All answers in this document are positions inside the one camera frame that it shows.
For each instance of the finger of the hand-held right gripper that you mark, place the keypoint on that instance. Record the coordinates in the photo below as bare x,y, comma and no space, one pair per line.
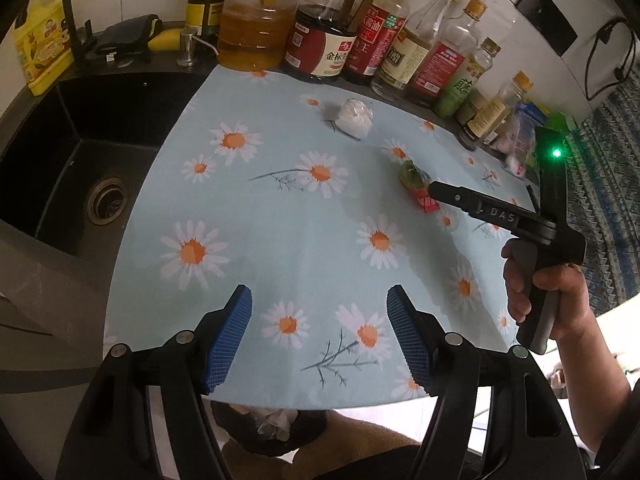
475,205

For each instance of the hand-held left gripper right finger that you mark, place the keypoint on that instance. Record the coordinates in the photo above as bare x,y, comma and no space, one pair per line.
407,335

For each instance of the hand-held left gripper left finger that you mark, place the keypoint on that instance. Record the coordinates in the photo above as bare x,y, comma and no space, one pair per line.
227,340

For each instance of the red green snack packet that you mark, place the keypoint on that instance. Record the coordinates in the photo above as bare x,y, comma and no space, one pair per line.
415,182

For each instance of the black trash bin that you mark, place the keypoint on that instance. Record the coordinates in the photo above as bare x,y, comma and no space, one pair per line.
270,425

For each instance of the person's right forearm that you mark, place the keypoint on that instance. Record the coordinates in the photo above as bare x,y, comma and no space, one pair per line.
590,375

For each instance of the person's right hand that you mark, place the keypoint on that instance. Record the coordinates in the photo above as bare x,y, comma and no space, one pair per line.
575,300

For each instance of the black pen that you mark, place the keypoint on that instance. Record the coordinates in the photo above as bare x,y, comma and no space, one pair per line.
533,199

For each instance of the patterned blue cloth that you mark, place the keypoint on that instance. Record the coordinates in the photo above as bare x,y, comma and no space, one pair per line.
605,200

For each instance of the pink white plastic bag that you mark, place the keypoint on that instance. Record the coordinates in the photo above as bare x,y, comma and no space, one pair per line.
510,147

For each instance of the small bottle beige label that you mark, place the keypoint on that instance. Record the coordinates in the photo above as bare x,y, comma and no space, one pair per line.
487,117

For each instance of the small dark jar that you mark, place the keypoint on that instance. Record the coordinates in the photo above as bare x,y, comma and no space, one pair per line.
467,112

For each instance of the blue packet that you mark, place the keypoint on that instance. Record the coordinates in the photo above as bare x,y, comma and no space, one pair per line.
527,120

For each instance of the clear bottle green label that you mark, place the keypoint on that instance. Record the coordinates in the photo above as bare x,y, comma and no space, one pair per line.
456,95

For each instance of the daisy print tablecloth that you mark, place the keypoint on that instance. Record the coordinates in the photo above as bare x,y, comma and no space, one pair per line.
300,240

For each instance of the brown cloth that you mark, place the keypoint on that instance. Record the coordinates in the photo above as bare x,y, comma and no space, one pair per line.
350,447

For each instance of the clear bottle red label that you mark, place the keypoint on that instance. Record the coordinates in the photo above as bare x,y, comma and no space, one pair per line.
440,72

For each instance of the crumpled clear plastic wrap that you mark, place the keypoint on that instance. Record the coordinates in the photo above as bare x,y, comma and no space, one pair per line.
355,119

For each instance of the clear bottle beige label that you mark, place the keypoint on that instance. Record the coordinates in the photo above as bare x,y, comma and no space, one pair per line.
400,57

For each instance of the metal sink drain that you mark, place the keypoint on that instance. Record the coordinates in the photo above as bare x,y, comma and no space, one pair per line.
105,199

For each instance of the dark bottle red label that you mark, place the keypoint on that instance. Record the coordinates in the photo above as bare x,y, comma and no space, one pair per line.
377,40

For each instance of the dark soy sauce jug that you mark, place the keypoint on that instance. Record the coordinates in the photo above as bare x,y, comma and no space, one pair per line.
325,45

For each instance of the black kitchen sink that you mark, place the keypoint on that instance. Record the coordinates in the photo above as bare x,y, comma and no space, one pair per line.
75,160

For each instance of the large clear oil jug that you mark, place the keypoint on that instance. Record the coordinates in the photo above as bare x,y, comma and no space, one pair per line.
255,35

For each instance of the metal soap dispenser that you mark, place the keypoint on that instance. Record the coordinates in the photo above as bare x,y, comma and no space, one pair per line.
187,50

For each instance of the yellow sponge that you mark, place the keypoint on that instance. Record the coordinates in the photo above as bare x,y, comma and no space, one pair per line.
167,40

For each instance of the black dish cloth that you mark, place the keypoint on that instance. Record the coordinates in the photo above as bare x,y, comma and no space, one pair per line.
125,35

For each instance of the yellow oil bottle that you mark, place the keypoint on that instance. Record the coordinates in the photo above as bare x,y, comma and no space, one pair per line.
42,50

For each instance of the black faucet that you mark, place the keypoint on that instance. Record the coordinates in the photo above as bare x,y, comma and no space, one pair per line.
70,15

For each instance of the black wall socket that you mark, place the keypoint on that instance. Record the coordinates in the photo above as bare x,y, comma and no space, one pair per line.
547,17

